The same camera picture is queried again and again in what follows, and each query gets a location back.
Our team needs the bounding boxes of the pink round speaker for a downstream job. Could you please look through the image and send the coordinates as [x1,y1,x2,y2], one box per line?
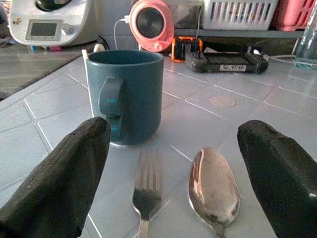
[129,0,175,53]

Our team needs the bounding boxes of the white kitchen machine with display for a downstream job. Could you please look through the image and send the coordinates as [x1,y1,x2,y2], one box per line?
[8,0,100,47]

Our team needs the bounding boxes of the teal ceramic mug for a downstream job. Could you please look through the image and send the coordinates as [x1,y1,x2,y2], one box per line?
[86,49,164,146]

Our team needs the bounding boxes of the white slatted plastic basket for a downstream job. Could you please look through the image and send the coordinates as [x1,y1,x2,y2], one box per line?
[201,0,279,31]

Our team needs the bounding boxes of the white charging cable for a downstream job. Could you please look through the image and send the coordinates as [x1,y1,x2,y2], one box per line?
[113,15,130,51]

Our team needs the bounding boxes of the black remote controller with label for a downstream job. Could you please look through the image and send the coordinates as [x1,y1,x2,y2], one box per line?
[185,46,270,74]

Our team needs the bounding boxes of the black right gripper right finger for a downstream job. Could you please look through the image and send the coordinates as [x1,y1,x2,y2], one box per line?
[237,119,317,238]

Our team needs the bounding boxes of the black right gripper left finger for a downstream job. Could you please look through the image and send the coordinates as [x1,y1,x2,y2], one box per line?
[0,117,111,238]

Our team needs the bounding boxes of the clear glass bottle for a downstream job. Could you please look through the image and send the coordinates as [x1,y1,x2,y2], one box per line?
[293,2,317,70]

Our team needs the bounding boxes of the silver metal spoon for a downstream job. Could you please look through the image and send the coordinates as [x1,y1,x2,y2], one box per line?
[188,147,241,238]

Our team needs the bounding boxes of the orange and black device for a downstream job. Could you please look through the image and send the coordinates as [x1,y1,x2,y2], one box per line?
[171,36,204,62]

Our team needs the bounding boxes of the grey metal shelf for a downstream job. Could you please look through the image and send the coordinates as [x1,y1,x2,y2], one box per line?
[174,28,305,39]

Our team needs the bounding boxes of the silver metal fork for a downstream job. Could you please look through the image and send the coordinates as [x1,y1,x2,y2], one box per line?
[132,147,163,238]

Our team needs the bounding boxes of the red slatted plastic basket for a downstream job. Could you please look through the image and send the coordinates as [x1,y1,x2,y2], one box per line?
[269,0,317,32]

